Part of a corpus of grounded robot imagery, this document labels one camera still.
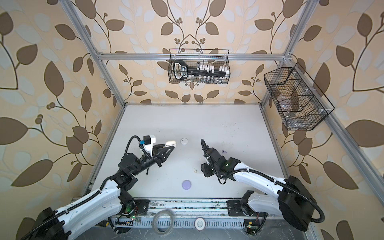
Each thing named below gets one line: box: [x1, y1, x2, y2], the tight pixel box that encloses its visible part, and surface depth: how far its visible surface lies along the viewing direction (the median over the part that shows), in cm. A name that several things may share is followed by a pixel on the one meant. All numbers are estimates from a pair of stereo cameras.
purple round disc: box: [182, 179, 192, 190], surface depth 83 cm
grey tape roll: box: [152, 209, 174, 235], surface depth 70 cm
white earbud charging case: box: [180, 137, 189, 145], surface depth 100 cm
